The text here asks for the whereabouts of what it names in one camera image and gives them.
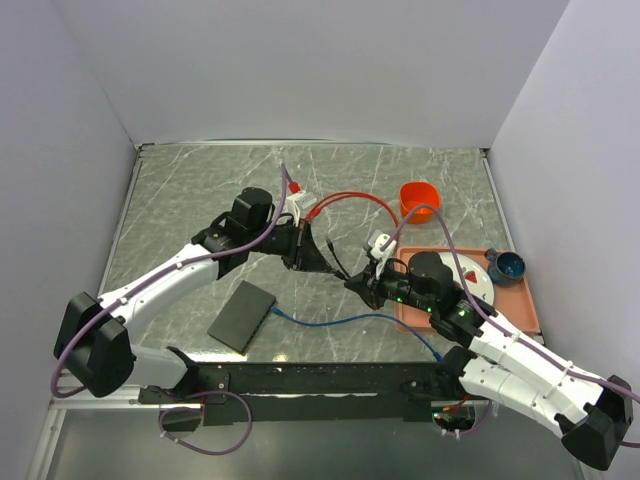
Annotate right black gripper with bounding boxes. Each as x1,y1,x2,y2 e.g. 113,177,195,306
345,254,435,313

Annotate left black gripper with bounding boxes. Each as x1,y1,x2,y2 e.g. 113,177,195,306
248,217,332,273

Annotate black ethernet cable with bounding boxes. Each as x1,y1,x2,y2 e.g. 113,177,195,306
279,213,354,281

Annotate blue ethernet cable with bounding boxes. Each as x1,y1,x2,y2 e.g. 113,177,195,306
272,307,445,364

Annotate black network switch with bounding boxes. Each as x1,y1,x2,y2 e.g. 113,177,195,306
207,280,276,355

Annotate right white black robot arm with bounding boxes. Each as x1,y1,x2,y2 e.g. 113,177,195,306
345,251,636,471

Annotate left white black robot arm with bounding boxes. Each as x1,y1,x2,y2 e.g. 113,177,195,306
54,184,332,402

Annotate orange plastic cup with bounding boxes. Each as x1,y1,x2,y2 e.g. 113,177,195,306
399,181,441,225

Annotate white strawberry plate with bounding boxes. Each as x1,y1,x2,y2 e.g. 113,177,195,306
439,251,495,306

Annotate blue ceramic mug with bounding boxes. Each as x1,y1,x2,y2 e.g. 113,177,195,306
484,248,526,287

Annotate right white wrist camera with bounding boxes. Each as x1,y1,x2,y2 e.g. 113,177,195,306
367,230,397,279

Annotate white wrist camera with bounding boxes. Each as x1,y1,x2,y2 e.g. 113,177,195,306
367,230,397,279
284,182,318,225

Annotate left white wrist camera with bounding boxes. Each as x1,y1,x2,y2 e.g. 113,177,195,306
284,182,318,225

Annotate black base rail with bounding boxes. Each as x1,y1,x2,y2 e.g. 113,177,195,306
138,361,465,426

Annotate aluminium frame rail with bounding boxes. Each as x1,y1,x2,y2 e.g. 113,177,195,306
49,386,158,410

